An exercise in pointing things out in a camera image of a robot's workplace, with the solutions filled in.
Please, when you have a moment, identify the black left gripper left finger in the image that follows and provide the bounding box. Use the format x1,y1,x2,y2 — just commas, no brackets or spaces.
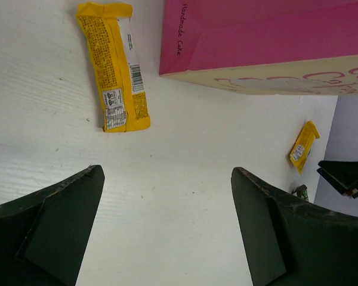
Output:
0,165,104,285

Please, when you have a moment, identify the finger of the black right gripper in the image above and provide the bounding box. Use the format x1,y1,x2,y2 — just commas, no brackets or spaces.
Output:
317,160,358,198

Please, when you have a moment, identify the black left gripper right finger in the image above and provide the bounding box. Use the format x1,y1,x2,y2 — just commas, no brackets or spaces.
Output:
231,167,358,285

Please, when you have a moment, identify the yellow snack bar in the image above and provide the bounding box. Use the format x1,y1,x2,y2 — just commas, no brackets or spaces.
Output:
76,2,150,132
289,120,320,175

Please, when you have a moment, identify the paper bag with pink handles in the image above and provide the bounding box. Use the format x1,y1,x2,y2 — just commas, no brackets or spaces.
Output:
159,0,358,95

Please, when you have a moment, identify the purple chocolate pack upper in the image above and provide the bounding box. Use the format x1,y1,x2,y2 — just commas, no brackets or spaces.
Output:
291,184,309,201

